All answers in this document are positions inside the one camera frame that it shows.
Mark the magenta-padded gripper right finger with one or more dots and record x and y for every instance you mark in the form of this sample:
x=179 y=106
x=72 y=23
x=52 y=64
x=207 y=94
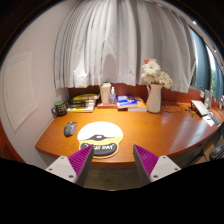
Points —
x=163 y=166

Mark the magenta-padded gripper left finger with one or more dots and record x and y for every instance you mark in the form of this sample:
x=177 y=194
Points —
x=61 y=166

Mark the grey black gaming mouse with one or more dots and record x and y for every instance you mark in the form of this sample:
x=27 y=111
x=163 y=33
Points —
x=70 y=129

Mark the white round printed mouse pad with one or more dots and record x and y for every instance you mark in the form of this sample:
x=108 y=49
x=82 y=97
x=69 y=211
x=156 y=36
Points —
x=100 y=136

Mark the dark mug with green inside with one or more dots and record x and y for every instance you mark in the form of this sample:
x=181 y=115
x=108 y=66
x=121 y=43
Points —
x=61 y=108

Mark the yellow book with white pages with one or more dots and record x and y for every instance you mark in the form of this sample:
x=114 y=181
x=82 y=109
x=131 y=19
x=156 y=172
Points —
x=80 y=109

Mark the orange book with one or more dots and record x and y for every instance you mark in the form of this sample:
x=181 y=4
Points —
x=141 y=107

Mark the white flat electronic device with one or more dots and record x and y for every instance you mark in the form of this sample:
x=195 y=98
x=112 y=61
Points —
x=200 y=107

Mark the yellow and black book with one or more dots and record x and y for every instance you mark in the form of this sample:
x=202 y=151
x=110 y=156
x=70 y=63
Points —
x=86 y=97

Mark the blue book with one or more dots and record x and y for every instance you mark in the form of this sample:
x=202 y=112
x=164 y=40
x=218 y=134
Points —
x=126 y=101

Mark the red book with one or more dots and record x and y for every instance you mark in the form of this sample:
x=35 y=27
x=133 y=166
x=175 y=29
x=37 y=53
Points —
x=106 y=105

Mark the cream lidded tumbler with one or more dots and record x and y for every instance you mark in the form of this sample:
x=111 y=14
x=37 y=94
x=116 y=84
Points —
x=105 y=94

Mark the clear spray bottle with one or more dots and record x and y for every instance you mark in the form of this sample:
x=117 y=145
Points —
x=112 y=97

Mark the window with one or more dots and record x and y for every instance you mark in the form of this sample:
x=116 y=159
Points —
x=205 y=63

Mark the white curtain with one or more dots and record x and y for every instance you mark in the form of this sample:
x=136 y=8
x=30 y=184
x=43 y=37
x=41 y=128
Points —
x=123 y=43

